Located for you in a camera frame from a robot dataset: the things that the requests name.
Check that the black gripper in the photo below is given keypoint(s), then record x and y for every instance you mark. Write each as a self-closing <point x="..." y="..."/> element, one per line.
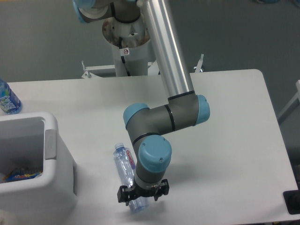
<point x="126" y="194"/>

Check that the white pedestal base bracket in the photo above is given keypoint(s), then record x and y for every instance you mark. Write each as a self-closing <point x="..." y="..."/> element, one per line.
<point x="109" y="70"/>

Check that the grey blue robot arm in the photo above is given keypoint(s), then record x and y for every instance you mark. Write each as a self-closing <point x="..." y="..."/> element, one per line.
<point x="147" y="126"/>

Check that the clear crushed water bottle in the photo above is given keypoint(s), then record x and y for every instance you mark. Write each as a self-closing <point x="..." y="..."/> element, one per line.
<point x="125" y="166"/>

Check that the black clamp at table edge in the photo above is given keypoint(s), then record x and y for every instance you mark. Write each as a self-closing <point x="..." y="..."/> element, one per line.
<point x="292" y="201"/>

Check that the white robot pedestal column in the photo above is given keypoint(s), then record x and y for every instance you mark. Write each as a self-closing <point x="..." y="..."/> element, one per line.
<point x="130" y="45"/>

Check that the white frame at right edge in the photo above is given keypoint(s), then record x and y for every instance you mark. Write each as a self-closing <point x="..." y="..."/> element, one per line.
<point x="291" y="106"/>

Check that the blue snack wrapper bag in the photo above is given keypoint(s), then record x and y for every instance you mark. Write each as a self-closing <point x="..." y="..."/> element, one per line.
<point x="24" y="173"/>

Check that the blue labelled drink bottle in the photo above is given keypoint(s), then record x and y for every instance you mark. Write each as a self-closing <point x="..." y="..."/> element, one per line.
<point x="9" y="102"/>

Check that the white plastic trash can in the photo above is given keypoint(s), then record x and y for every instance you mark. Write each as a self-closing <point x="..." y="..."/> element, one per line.
<point x="33" y="140"/>

